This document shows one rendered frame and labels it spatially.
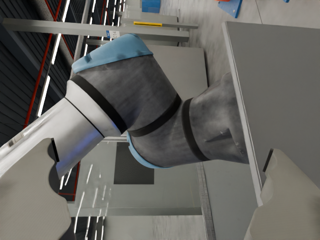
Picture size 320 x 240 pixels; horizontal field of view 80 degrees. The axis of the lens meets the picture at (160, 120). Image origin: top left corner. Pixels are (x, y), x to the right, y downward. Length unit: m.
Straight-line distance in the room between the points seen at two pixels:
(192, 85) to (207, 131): 3.77
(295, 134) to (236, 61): 0.10
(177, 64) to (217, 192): 3.36
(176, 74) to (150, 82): 3.83
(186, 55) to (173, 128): 4.18
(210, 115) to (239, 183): 1.10
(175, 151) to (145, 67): 0.14
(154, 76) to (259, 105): 0.15
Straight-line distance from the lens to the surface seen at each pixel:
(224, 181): 1.32
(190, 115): 0.30
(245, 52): 0.28
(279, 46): 0.31
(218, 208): 1.26
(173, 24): 5.53
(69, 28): 6.85
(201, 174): 1.29
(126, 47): 0.29
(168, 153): 0.34
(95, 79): 0.28
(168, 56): 4.38
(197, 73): 4.25
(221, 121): 0.27
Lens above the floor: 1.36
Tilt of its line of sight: 5 degrees down
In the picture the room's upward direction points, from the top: 88 degrees counter-clockwise
